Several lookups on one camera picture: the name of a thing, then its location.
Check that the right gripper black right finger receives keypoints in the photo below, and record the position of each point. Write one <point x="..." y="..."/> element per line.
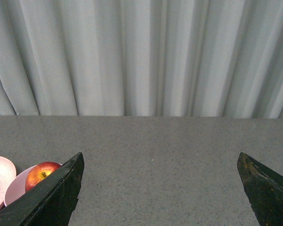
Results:
<point x="264" y="189"/>

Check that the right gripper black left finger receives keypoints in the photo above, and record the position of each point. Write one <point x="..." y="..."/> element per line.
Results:
<point x="51" y="202"/>

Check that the red yellow apple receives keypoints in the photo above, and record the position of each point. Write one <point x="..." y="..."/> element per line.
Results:
<point x="39" y="172"/>

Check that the pink bowl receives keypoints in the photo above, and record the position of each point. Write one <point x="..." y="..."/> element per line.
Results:
<point x="17" y="188"/>

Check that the grey-white curtain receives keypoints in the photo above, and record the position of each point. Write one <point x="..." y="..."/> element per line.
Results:
<point x="202" y="58"/>

